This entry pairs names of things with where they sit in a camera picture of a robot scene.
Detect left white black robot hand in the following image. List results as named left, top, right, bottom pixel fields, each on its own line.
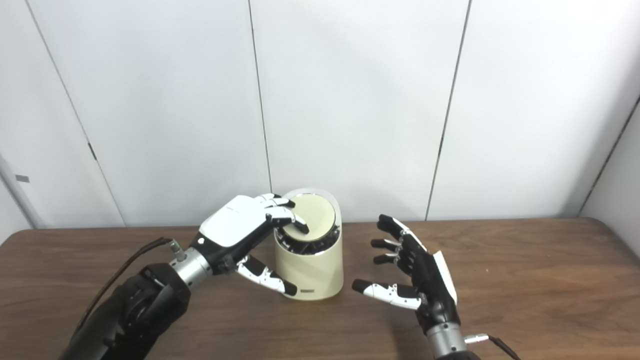
left=197, top=193, right=311, bottom=297

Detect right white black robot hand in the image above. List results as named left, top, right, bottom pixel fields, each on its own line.
left=351, top=214, right=461, bottom=333

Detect round cream bin lid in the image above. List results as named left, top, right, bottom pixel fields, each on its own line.
left=282, top=194, right=337, bottom=244

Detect cream-colored desktop trash bin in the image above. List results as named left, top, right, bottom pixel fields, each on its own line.
left=273, top=188, right=345, bottom=302

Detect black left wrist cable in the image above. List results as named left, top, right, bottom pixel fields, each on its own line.
left=75, top=237, right=188, bottom=331

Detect white wall pole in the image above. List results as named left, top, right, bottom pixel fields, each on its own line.
left=0, top=152, right=46, bottom=230

